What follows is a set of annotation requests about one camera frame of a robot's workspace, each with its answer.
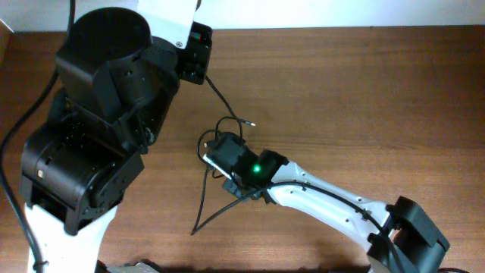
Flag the thick black HDMI cable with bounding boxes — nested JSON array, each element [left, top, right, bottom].
[[196, 74, 257, 179]]

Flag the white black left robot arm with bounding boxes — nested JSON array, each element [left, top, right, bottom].
[[20, 1, 213, 272]]

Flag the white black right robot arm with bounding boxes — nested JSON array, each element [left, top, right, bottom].
[[202, 133, 450, 273]]

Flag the wooden side panel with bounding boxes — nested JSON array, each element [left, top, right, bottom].
[[0, 20, 14, 64]]

